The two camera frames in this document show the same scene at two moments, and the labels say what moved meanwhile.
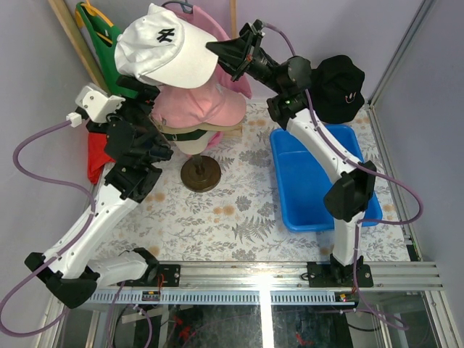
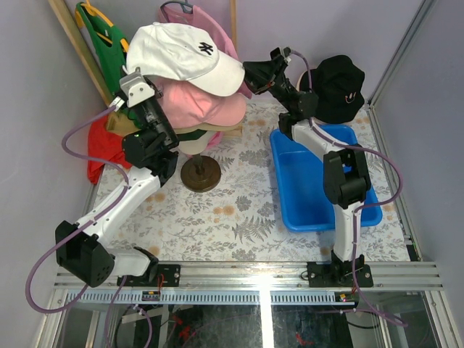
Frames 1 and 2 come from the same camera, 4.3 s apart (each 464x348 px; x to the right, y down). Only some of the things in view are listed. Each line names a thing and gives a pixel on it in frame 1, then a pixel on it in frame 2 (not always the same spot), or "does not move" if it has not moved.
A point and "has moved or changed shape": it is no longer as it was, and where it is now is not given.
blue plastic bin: x=303 y=181 does not move
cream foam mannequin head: x=193 y=146 does not move
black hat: x=336 y=91 does not move
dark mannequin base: x=200 y=173 does not move
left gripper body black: x=135 y=84 -> x=148 y=107
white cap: x=162 y=48 has moved or changed shape
